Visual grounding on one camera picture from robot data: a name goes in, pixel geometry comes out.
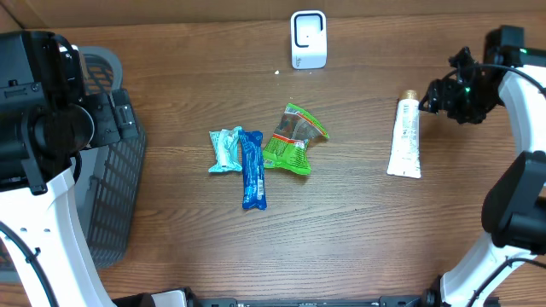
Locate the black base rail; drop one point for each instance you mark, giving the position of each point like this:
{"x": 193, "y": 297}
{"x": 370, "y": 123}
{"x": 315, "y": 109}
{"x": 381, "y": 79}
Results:
{"x": 307, "y": 303}

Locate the white barcode scanner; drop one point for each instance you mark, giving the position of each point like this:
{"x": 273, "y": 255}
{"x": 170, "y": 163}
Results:
{"x": 309, "y": 39}

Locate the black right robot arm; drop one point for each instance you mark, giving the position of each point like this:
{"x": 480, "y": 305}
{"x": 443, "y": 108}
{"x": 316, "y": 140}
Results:
{"x": 513, "y": 212}

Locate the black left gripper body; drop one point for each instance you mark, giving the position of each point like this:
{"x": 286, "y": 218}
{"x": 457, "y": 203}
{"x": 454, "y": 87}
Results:
{"x": 108, "y": 127}

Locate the teal packet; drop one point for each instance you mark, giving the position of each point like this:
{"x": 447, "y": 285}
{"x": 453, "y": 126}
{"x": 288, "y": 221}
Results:
{"x": 225, "y": 146}

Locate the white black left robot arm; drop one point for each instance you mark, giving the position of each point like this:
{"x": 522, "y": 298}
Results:
{"x": 57, "y": 100}

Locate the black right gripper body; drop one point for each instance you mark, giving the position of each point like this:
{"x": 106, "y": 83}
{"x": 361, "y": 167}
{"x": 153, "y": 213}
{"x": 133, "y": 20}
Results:
{"x": 468, "y": 98}

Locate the white tube gold cap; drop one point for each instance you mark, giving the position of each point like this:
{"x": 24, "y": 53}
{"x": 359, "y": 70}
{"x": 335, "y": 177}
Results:
{"x": 404, "y": 158}

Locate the grey plastic mesh basket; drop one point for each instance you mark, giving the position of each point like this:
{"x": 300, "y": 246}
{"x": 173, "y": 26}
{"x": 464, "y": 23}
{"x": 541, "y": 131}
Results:
{"x": 106, "y": 191}

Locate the blue snack packet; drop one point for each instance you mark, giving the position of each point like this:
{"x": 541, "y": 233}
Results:
{"x": 252, "y": 161}

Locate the green snack packet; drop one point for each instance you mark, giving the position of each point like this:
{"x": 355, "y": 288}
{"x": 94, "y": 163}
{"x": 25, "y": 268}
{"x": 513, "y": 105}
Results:
{"x": 287, "y": 148}

